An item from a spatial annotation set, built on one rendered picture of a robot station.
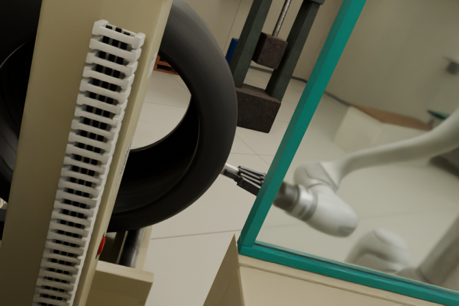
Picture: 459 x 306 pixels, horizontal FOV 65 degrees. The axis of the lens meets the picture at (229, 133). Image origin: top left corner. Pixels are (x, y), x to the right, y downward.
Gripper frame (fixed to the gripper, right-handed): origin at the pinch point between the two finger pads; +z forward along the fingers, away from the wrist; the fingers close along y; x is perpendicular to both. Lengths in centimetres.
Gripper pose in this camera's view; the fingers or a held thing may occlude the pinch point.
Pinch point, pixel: (224, 169)
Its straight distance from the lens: 95.5
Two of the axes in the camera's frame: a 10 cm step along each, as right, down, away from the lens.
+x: -4.7, 8.3, 3.0
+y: 0.7, 3.7, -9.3
